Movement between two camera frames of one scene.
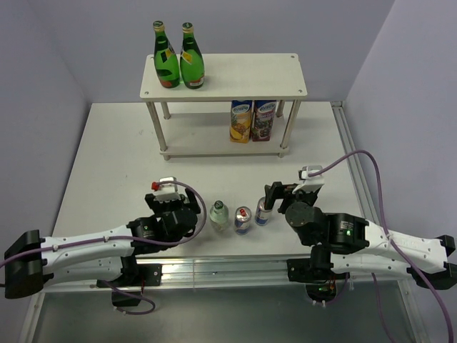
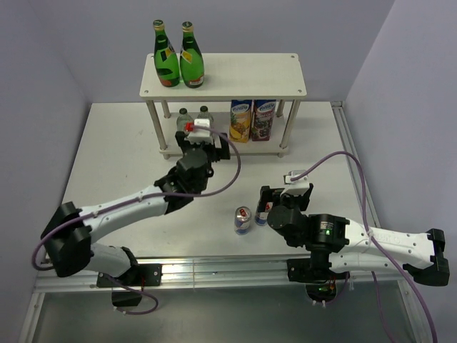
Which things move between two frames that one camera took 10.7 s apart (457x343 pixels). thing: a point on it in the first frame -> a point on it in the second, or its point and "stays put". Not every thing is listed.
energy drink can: x=262 y=214 stays put
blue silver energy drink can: x=243 y=216 stays put
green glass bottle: x=166 y=59 stays put
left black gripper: x=157 y=206 -> x=218 y=153
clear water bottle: x=219 y=212 -> x=204 y=114
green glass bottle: x=192 y=67 stays put
